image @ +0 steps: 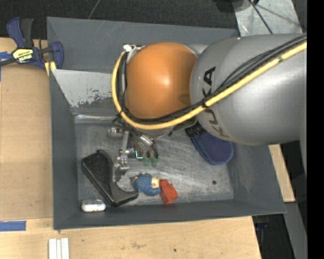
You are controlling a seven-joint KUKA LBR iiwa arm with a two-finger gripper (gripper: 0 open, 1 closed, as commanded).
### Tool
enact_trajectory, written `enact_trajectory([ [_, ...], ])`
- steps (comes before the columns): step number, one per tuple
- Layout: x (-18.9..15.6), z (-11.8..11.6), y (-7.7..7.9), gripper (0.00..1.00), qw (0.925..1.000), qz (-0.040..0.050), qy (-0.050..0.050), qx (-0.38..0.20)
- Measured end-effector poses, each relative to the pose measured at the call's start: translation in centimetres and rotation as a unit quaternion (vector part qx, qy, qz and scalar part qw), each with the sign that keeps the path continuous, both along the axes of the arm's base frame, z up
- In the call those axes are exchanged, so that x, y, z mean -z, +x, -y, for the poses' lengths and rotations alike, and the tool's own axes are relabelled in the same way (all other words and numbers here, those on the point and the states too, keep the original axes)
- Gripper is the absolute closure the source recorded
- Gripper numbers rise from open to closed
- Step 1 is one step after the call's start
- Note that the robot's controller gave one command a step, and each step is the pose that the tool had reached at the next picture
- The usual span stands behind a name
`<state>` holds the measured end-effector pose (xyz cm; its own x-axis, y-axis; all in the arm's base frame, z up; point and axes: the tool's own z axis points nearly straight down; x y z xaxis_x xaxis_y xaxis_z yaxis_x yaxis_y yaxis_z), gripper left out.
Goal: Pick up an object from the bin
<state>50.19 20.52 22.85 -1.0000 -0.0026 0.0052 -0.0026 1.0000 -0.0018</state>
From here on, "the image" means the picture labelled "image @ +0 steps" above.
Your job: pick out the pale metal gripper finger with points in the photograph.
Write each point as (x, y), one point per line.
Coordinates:
(126, 152)
(121, 166)

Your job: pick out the black curved flat object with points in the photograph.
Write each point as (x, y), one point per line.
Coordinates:
(101, 171)

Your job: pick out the blue toy figure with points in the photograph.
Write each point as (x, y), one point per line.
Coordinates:
(144, 185)

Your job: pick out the small white capsule case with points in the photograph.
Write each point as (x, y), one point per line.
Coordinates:
(93, 205)

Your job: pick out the red toy block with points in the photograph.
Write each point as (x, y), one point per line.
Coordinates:
(168, 191)

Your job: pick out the grey metal bin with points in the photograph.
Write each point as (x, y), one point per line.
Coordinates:
(194, 177)

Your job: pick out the pale wood flat board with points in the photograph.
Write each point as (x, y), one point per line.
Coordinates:
(24, 144)

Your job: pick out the black cylinder on white bracket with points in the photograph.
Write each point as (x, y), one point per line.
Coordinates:
(195, 131)

